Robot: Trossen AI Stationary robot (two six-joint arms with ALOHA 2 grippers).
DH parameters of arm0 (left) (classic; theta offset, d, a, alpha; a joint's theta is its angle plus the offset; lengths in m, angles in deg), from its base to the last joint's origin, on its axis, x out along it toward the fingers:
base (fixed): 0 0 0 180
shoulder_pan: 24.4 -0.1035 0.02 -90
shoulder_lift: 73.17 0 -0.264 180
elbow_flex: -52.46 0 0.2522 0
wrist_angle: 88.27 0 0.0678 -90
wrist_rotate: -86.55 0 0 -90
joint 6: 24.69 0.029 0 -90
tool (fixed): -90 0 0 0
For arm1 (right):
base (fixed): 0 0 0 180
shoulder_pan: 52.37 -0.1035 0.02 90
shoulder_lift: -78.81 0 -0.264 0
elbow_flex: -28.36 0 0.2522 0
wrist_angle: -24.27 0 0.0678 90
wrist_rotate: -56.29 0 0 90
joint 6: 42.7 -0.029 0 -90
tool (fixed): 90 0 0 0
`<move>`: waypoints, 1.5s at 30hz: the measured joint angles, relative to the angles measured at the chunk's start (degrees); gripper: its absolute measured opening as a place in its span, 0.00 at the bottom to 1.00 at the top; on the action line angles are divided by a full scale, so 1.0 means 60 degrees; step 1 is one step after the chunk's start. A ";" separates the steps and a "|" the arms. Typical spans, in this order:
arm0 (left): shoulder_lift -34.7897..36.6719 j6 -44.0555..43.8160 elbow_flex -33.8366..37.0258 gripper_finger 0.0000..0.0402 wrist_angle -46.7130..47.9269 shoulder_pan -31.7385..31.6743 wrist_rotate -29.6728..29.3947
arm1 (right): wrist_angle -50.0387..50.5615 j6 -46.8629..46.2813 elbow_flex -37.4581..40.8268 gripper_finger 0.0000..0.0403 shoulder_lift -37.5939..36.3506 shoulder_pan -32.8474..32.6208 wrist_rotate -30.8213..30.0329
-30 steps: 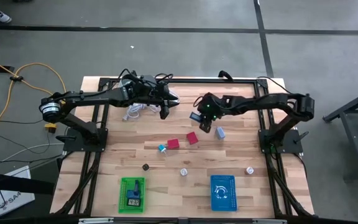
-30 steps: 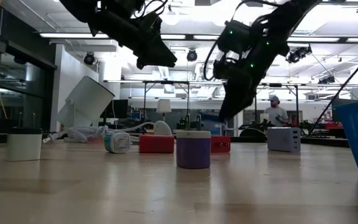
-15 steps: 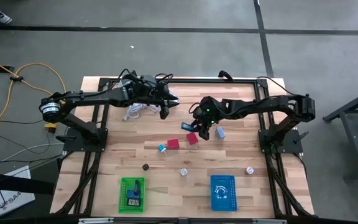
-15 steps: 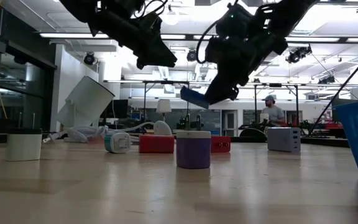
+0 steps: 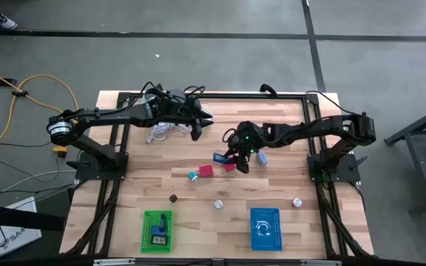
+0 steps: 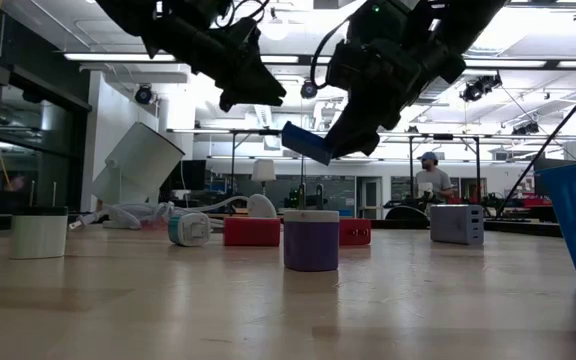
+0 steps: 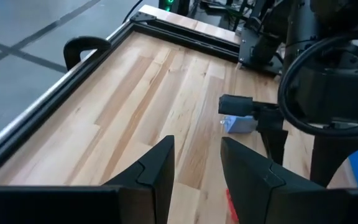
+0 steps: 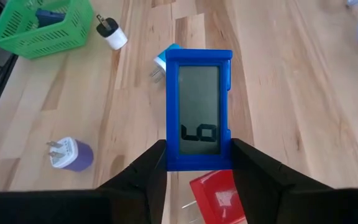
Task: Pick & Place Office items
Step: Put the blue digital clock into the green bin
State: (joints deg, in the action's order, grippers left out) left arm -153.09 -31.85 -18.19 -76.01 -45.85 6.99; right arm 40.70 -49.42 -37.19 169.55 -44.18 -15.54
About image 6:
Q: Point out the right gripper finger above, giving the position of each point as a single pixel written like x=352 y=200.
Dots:
x=375 y=125
x=343 y=142

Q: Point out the blue digital clock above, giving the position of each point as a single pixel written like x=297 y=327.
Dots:
x=305 y=142

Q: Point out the red wall charger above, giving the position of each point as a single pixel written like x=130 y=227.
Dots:
x=251 y=232
x=355 y=232

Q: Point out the lavender grey charger block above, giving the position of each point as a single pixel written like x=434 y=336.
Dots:
x=455 y=225

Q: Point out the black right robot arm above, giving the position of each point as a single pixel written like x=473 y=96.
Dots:
x=468 y=25

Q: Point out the black ceiling spotlight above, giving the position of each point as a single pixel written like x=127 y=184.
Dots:
x=143 y=95
x=309 y=90
x=525 y=129
x=478 y=89

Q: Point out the grey glass door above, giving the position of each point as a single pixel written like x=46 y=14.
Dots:
x=370 y=197

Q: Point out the white shade table lamp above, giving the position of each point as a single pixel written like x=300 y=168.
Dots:
x=263 y=171

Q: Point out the black monitor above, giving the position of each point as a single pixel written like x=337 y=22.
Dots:
x=190 y=175
x=550 y=163

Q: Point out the person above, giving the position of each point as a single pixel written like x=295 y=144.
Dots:
x=433 y=182

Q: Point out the white desk lamp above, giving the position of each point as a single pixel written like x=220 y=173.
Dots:
x=138 y=160

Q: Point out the teal and white charger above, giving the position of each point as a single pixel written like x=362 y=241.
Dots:
x=188 y=230

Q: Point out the small dark round object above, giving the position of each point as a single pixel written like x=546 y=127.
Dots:
x=38 y=237

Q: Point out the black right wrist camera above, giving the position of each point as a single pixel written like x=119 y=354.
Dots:
x=348 y=65

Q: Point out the black metal rig frame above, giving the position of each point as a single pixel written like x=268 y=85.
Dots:
x=233 y=170
x=411 y=170

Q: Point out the black aluminium table frame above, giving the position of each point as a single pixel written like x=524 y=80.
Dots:
x=518 y=227

